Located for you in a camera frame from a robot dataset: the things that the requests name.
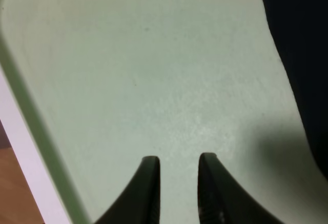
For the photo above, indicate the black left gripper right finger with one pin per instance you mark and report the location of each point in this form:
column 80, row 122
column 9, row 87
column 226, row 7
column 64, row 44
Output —
column 221, row 199

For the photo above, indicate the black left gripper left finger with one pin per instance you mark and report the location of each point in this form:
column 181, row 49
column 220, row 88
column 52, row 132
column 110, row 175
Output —
column 140, row 200

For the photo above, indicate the black short sleeve shirt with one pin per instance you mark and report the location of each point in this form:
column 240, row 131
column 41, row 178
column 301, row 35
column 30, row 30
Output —
column 299, row 31

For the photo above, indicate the light green plastic tray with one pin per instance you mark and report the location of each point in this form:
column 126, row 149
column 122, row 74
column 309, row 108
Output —
column 103, row 83

